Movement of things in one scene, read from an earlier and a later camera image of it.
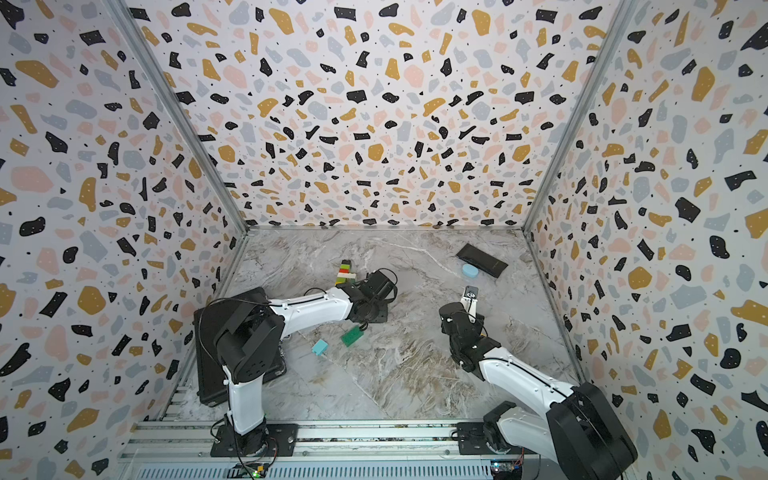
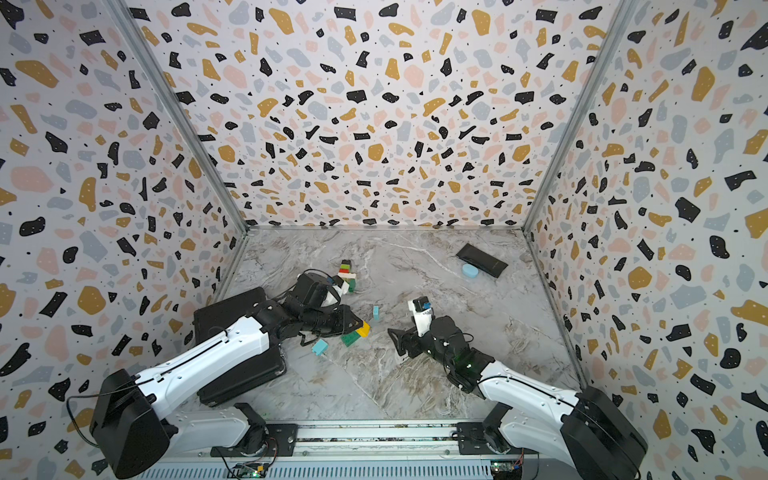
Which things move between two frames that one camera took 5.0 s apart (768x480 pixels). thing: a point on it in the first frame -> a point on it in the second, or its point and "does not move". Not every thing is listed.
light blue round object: x=470 y=270 does not move
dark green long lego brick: x=352 y=336 does not move
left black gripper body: x=380 y=313 -> x=329 y=322
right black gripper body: x=454 y=351 -> x=419 y=346
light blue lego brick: x=320 y=347 does not move
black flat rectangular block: x=482 y=259 does not move
